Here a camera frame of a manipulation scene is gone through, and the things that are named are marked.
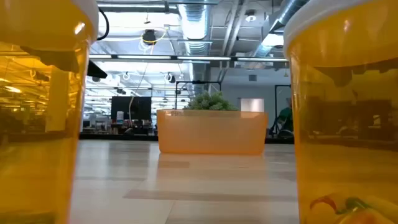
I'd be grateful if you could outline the amber pill bottle white cap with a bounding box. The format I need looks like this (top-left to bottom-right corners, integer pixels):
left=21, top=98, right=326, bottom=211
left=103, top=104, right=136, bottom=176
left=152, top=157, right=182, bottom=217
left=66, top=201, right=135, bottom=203
left=282, top=0, right=398, bottom=224
left=0, top=0, right=100, bottom=224

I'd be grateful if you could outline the orange translucent plastic basket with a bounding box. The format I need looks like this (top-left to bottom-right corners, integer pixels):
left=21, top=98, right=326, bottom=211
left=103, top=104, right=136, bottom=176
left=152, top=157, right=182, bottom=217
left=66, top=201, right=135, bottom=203
left=156, top=108, right=269, bottom=156

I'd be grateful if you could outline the black computer monitor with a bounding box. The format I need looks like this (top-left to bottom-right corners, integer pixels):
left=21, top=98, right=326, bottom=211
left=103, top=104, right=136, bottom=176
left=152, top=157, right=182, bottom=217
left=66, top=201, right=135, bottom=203
left=111, top=96, right=152, bottom=121

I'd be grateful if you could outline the green bushy plant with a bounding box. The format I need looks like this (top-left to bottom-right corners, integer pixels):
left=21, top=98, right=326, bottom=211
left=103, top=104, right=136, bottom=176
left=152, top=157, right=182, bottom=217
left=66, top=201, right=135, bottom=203
left=183, top=91, right=239, bottom=112

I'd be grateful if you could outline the person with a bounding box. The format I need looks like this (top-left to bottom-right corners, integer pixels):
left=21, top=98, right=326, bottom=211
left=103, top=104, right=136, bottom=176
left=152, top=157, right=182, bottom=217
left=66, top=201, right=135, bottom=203
left=277, top=98, right=294, bottom=133

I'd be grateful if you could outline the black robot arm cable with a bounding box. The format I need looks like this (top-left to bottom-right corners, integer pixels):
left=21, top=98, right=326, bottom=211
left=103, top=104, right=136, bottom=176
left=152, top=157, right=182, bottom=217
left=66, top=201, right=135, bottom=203
left=96, top=7, right=111, bottom=42

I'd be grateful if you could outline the black overhead camera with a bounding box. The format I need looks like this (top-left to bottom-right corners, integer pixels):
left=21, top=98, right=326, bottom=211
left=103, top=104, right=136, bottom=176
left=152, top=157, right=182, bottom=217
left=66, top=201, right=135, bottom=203
left=142, top=29, right=157, bottom=46

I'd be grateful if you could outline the black table frame rail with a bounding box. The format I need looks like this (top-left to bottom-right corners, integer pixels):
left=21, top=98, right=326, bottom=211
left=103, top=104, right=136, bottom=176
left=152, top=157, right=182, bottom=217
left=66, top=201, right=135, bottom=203
left=79, top=133, right=295, bottom=145

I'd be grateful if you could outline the black metal frame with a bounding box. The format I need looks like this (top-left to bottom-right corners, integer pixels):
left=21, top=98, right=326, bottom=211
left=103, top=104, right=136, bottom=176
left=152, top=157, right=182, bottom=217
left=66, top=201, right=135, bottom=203
left=175, top=80, right=223, bottom=110
left=274, top=84, right=292, bottom=135

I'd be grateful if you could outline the round silver ventilation duct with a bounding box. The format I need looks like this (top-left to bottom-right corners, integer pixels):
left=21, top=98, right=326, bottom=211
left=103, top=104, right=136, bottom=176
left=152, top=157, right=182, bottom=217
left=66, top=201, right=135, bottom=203
left=177, top=2, right=209, bottom=94

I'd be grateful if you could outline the slanted silver ventilation duct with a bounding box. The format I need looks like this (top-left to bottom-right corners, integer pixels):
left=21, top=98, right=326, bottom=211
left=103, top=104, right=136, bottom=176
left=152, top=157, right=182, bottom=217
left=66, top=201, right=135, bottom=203
left=254, top=0, right=309, bottom=58

